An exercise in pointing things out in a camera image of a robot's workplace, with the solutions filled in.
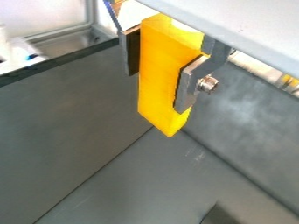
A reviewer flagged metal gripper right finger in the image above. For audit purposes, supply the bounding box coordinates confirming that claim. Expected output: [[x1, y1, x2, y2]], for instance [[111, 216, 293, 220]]
[[172, 35, 231, 114]]

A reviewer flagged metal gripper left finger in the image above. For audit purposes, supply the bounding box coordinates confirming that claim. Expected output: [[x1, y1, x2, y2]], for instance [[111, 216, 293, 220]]
[[103, 0, 140, 76]]

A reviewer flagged yellow arch block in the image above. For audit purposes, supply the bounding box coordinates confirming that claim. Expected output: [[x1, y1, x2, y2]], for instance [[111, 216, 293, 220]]
[[137, 13, 203, 137]]

